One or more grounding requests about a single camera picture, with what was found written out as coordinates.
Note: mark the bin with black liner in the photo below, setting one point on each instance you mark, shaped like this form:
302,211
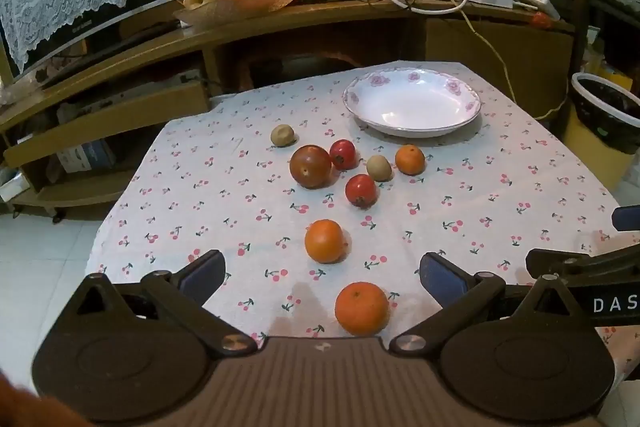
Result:
605,117

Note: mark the blue and white box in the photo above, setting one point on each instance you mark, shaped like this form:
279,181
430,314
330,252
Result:
85,157

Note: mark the small orange red thing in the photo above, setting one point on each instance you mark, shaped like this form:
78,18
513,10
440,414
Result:
541,21

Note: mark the white floral plate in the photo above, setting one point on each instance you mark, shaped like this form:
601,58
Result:
412,104

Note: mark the small white device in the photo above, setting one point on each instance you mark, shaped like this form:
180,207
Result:
540,2

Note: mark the small brown kiwi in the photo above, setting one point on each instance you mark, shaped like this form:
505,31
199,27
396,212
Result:
282,136
378,168

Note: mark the smooth orange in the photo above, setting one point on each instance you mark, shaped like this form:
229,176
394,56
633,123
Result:
325,241

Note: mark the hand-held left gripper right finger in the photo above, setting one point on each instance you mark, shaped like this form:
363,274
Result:
442,279

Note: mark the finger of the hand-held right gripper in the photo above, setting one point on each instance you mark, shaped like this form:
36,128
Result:
627,218
600,264

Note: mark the small orange with stem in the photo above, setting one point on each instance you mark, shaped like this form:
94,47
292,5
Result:
410,159

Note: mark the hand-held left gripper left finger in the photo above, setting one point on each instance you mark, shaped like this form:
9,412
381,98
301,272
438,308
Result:
204,278

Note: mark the large bumpy mandarin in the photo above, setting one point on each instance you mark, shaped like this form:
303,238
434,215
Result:
361,309

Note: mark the glass fruit bowl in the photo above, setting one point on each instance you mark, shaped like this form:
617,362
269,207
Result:
215,13

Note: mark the cherry print tablecloth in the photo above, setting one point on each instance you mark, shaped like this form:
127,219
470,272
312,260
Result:
225,187

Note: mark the dark red tomato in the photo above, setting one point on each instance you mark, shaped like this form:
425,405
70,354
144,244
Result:
310,166

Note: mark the wooden television stand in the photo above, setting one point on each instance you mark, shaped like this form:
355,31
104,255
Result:
150,44

